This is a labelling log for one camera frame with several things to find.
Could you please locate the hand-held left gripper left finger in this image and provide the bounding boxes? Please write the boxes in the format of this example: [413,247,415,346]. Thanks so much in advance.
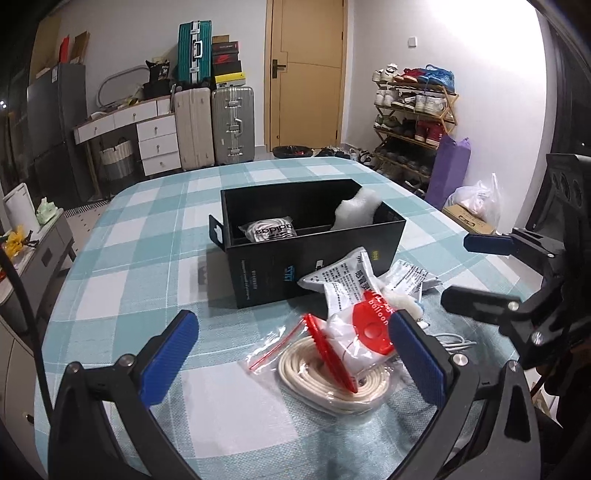
[48,310,200,480]

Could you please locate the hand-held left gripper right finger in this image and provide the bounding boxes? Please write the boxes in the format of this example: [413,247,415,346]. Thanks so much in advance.
[389,309,541,480]

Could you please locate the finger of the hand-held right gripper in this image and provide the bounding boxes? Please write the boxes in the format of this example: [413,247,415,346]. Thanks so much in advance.
[440,284,561,367]
[463,227,561,278]

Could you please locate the white cable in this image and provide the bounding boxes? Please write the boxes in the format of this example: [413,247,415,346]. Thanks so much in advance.
[425,323,476,357]

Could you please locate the red white balloon pack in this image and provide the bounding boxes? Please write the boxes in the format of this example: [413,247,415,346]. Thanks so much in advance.
[302,290,402,394]

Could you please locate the white cloth roll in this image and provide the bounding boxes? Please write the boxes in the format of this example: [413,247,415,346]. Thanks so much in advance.
[385,288,428,325]

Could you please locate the white printed packet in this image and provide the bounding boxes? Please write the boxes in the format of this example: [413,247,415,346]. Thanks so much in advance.
[383,259,441,301]
[298,247,393,319]

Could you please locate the white rope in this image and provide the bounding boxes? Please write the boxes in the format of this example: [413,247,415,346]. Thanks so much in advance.
[240,323,407,416]

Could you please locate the black cardboard box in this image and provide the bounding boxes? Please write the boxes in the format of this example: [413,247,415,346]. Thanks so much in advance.
[209,179,407,309]

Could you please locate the white plastic bag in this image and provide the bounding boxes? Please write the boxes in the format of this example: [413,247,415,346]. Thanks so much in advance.
[450,173,502,222]

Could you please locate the purple bag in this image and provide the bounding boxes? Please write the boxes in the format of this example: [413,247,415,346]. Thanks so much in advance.
[425,136,472,210]

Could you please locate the checked tablecloth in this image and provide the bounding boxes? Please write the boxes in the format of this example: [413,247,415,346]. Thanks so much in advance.
[34,157,568,480]

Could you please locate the white bubble wrap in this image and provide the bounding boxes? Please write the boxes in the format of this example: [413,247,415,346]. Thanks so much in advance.
[333,185,384,230]

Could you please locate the wooden shoe rack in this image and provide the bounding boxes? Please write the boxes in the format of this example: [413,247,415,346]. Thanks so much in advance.
[373,80,459,195]

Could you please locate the shoes on wooden rack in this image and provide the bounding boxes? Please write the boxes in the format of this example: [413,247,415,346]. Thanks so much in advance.
[373,64,455,185]

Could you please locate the grey cabinet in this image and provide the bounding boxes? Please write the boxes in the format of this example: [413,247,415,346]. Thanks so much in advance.
[0,208,77,333]

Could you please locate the black white striped bag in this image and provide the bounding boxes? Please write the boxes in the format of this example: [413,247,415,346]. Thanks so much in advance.
[239,217,296,241]

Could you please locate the shoes on floor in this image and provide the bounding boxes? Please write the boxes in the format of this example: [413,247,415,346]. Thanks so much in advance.
[314,145,375,166]

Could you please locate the pale green object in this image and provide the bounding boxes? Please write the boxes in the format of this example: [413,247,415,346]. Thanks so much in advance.
[36,198,63,224]

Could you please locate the yellow plastic bag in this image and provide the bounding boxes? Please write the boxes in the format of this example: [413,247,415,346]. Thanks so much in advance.
[0,226,28,259]

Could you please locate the woven basket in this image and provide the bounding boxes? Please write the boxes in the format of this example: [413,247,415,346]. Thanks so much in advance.
[98,138,136,188]

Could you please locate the white appliance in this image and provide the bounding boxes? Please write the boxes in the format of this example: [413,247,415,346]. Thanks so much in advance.
[2,182,38,232]

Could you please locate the black basin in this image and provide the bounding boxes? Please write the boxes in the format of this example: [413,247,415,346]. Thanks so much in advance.
[272,144,312,159]

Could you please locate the white desk with drawers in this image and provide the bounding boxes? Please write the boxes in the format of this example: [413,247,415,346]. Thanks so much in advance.
[74,96,182,195]

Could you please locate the beige suitcase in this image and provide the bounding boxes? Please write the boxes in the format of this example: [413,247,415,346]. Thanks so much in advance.
[173,88,215,171]

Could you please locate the wooden door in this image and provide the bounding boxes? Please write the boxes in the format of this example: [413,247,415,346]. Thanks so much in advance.
[264,0,348,153]

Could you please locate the silver suitcase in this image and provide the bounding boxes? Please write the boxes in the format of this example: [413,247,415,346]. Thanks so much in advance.
[211,86,256,166]

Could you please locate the grey fridge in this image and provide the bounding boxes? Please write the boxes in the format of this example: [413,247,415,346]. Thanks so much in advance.
[27,62,88,204]

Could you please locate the stack of shoe boxes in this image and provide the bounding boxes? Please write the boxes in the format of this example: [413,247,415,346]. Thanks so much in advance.
[211,34,247,89]

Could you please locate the teal suitcase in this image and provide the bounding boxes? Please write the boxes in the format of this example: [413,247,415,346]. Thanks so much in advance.
[178,21,213,86]

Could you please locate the brown cardboard sheets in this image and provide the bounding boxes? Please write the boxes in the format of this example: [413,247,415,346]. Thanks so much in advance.
[30,30,92,77]

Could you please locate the black cable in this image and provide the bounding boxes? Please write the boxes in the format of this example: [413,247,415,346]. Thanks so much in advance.
[0,249,47,416]

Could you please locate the white oval frame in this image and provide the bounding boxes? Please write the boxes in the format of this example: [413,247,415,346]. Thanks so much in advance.
[95,65,148,109]

